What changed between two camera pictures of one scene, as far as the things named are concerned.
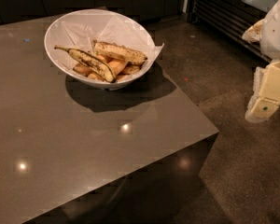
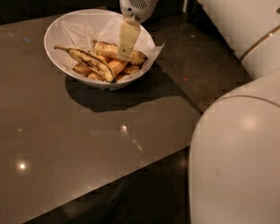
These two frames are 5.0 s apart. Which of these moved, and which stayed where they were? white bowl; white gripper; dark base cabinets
Moved: white gripper
Stayed: white bowl; dark base cabinets
